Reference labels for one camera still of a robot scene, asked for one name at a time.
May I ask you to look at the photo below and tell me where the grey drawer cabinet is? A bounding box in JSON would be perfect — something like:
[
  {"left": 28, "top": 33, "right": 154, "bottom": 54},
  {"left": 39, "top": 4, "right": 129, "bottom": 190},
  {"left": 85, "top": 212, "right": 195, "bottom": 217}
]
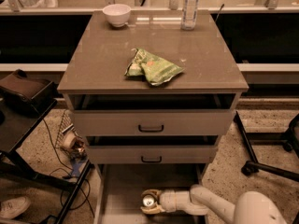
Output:
[{"left": 57, "top": 9, "right": 249, "bottom": 224}]

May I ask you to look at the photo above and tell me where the top drawer with handle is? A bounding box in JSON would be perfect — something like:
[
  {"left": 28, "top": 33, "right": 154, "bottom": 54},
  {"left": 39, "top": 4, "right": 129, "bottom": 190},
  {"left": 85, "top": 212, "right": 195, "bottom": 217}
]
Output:
[{"left": 70, "top": 110, "right": 235, "bottom": 136}]

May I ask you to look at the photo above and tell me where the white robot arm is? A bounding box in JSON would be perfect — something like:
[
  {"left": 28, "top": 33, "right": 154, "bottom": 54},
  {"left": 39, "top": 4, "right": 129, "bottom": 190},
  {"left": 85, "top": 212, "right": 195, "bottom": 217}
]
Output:
[{"left": 141, "top": 184, "right": 287, "bottom": 224}]

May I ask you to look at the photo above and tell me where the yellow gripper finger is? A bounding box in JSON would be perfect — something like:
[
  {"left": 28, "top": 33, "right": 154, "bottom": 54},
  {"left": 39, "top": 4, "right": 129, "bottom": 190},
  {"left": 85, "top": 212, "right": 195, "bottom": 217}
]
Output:
[
  {"left": 141, "top": 205, "right": 164, "bottom": 215},
  {"left": 141, "top": 189, "right": 162, "bottom": 200}
]

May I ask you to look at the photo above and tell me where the drawer with handle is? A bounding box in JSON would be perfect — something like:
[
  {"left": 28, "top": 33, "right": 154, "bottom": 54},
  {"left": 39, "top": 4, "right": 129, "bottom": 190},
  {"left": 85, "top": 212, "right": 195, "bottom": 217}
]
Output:
[
  {"left": 86, "top": 146, "right": 218, "bottom": 164},
  {"left": 70, "top": 110, "right": 235, "bottom": 136}
]

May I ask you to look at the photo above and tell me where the black office chair base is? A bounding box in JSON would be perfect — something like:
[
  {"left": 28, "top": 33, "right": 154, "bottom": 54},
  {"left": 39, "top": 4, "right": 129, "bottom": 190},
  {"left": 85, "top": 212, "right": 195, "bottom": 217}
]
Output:
[{"left": 234, "top": 110, "right": 299, "bottom": 184}]

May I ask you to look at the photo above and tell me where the white sneaker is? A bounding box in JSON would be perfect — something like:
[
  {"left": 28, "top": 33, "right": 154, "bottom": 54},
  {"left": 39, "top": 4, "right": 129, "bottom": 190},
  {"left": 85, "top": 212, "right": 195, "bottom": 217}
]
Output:
[{"left": 0, "top": 196, "right": 31, "bottom": 219}]

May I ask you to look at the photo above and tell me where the middle drawer with handle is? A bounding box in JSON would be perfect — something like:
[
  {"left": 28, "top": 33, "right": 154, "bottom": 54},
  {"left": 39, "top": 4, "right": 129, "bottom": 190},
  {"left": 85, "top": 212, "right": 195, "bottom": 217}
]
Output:
[{"left": 86, "top": 146, "right": 218, "bottom": 164}]

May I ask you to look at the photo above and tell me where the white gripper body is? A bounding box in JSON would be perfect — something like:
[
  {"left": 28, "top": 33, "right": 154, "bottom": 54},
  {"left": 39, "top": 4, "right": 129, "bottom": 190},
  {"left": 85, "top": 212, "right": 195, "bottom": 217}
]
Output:
[{"left": 159, "top": 189, "right": 191, "bottom": 213}]

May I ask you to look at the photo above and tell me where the green chip bag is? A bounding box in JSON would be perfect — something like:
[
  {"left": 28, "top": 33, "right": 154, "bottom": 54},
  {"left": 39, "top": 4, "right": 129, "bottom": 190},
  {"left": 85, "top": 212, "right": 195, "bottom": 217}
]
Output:
[{"left": 125, "top": 49, "right": 183, "bottom": 86}]

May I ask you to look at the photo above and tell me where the clear water bottle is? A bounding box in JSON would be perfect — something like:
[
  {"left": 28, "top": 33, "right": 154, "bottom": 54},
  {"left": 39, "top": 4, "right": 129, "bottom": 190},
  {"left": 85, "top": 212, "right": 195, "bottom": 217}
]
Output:
[{"left": 181, "top": 0, "right": 199, "bottom": 30}]

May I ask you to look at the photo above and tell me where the white bowl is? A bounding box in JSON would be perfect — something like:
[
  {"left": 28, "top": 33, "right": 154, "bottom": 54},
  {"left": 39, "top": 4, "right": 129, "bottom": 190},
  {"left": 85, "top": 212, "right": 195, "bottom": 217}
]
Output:
[{"left": 103, "top": 4, "right": 131, "bottom": 27}]

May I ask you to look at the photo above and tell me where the black side table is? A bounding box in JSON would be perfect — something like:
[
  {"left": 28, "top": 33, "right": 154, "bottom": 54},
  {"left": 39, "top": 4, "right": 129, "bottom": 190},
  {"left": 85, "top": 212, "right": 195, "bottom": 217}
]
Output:
[{"left": 0, "top": 100, "right": 92, "bottom": 224}]

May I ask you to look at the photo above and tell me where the wire basket with clutter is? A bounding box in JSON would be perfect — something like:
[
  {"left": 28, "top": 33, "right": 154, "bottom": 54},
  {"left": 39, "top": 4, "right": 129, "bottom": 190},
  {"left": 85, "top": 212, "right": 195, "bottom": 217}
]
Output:
[{"left": 55, "top": 110, "right": 86, "bottom": 160}]

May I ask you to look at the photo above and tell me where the black floor cable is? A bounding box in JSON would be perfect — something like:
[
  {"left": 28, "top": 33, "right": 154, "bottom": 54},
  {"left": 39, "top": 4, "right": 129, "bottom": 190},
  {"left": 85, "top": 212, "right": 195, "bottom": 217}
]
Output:
[{"left": 31, "top": 105, "right": 95, "bottom": 224}]

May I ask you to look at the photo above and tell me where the open bottom drawer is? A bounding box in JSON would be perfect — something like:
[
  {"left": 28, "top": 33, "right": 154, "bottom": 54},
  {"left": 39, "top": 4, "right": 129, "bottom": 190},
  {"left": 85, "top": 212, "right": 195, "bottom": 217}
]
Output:
[{"left": 93, "top": 164, "right": 208, "bottom": 224}]

